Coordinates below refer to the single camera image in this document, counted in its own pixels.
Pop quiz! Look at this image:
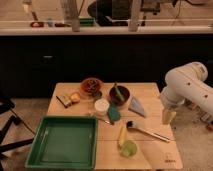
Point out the small dark green lid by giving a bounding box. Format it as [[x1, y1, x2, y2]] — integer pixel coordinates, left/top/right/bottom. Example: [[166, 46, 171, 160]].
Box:
[[92, 91, 102, 100]]

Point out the small tan block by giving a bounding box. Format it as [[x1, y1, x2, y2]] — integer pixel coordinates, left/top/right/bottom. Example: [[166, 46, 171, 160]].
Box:
[[56, 95, 71, 108]]

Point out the green plastic tray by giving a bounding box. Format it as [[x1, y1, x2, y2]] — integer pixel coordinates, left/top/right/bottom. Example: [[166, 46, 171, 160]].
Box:
[[25, 116, 98, 170]]

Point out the grey-blue towel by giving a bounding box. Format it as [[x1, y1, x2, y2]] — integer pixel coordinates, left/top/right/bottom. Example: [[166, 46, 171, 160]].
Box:
[[128, 97, 146, 117]]

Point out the yellow banana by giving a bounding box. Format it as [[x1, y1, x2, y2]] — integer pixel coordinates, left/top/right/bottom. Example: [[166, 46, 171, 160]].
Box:
[[118, 125, 127, 147]]

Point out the orange bowl with food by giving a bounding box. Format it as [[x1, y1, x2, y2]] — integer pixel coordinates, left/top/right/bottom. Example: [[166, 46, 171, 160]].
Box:
[[80, 77, 103, 95]]

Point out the green cup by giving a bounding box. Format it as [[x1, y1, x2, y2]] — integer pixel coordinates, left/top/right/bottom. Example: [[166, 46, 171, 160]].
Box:
[[121, 140, 137, 157]]

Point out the small orange fruit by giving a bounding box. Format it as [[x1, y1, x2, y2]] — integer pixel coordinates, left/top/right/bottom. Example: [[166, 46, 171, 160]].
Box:
[[70, 92, 80, 103]]

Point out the teal sponge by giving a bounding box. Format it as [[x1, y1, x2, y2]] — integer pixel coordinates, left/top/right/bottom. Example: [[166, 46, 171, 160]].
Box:
[[108, 104, 121, 123]]

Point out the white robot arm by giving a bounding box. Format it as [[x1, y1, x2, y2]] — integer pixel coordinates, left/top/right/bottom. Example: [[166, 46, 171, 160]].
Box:
[[159, 62, 213, 125]]

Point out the dark red bowl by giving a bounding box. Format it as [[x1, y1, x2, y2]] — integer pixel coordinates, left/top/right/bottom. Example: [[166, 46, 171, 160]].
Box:
[[109, 86, 130, 106]]

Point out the white round container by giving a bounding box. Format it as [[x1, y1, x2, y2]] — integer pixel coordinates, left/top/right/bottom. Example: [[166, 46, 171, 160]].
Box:
[[94, 98, 109, 116]]

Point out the green utensil in bowl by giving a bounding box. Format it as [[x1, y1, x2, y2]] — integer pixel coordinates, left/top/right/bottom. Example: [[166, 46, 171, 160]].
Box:
[[114, 82, 124, 102]]

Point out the metal spoon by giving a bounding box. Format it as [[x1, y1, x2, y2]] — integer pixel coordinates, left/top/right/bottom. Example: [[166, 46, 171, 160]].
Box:
[[88, 112, 111, 125]]

